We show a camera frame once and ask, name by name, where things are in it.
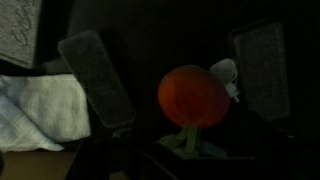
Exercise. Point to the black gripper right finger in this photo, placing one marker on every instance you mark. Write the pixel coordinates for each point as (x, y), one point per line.
(261, 136)

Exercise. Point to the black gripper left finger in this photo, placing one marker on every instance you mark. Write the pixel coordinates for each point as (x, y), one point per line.
(139, 128)

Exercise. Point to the red soft toy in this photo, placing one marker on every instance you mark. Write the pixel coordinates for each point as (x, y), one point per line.
(191, 96)

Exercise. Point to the white towel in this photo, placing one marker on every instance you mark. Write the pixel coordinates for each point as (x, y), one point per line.
(50, 106)

